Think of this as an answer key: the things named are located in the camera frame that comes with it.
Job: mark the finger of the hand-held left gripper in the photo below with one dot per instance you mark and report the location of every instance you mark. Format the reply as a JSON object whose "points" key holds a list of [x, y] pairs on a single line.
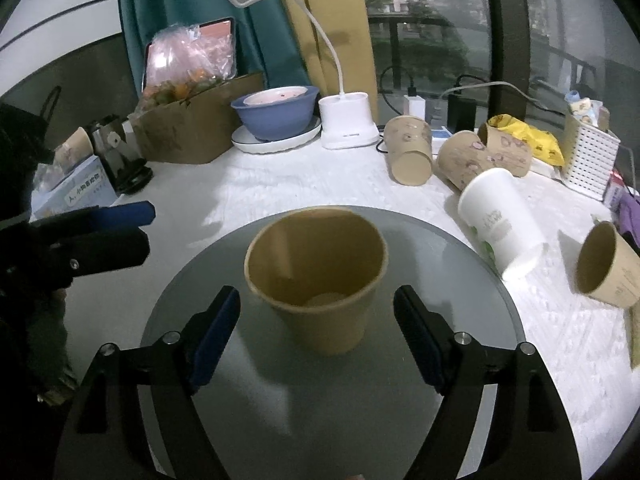
{"points": [[110, 252], [125, 213]]}

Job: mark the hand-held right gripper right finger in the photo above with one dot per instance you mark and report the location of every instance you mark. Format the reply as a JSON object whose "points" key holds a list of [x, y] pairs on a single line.
{"points": [[419, 337]]}

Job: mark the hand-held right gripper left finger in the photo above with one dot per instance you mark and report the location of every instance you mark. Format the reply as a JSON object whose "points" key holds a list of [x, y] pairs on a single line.
{"points": [[216, 337]]}

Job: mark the plain brown paper cup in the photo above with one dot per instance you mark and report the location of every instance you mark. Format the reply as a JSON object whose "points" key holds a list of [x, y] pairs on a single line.
{"points": [[325, 325]]}

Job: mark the printed brown paper cup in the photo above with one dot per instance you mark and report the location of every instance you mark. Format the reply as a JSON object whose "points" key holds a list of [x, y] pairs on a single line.
{"points": [[75, 150], [407, 147], [467, 160], [510, 152]]}

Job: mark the white paper cup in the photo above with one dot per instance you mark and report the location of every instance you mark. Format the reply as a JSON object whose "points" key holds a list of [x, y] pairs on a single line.
{"points": [[500, 222]]}

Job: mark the brown paper cup green print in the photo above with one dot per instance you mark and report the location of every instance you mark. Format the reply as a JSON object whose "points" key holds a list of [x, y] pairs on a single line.
{"points": [[620, 275]]}

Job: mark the black phone stand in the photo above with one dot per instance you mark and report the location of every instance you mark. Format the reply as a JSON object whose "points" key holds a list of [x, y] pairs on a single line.
{"points": [[117, 160]]}

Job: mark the blue and white box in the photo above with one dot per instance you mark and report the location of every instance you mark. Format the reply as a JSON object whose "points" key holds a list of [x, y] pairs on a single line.
{"points": [[75, 187]]}

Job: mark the brown cardboard box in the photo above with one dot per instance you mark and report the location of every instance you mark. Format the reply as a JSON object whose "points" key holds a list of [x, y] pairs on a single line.
{"points": [[195, 130]]}

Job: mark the grey round mat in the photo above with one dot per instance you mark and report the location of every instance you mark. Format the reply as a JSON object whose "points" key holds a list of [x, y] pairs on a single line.
{"points": [[300, 410]]}

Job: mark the plastic bag of oranges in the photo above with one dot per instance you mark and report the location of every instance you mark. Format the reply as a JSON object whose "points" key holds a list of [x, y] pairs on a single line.
{"points": [[185, 60]]}

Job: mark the blue bowl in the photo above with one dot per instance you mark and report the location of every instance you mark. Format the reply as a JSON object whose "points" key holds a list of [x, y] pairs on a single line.
{"points": [[275, 117]]}

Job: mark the white plate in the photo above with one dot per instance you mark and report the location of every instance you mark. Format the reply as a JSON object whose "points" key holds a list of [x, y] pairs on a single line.
{"points": [[300, 141]]}

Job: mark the yellow snack packet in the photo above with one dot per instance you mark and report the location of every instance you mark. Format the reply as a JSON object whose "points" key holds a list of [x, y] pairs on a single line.
{"points": [[542, 146]]}

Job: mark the black power adapter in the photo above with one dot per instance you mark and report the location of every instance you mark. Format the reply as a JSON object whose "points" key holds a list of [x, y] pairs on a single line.
{"points": [[460, 112]]}

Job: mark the white desk lamp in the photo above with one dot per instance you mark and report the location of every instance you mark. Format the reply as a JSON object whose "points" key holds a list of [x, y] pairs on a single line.
{"points": [[347, 120]]}

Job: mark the white charger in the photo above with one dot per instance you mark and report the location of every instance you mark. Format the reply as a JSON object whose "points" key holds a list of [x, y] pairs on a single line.
{"points": [[415, 106]]}

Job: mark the purple cloth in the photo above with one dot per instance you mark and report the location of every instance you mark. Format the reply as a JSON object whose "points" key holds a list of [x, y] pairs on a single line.
{"points": [[631, 217]]}

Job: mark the white plastic basket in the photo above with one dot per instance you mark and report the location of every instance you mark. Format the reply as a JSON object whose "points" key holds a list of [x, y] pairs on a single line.
{"points": [[592, 160]]}

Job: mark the yellow curtain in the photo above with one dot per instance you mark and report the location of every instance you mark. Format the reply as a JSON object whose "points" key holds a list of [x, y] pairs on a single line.
{"points": [[345, 25]]}

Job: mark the balcony railing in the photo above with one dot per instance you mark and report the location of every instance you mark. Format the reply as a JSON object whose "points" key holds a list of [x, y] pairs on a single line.
{"points": [[415, 21]]}

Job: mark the black window frame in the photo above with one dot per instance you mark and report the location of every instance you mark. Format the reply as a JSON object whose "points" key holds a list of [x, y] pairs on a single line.
{"points": [[507, 35]]}

